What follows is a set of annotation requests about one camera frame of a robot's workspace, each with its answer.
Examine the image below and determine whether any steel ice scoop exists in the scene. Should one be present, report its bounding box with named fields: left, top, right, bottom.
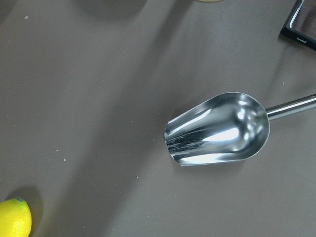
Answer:
left=164, top=92, right=316, bottom=166

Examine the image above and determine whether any yellow lemon outer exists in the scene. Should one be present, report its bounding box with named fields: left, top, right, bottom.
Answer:
left=0, top=197, right=32, bottom=237

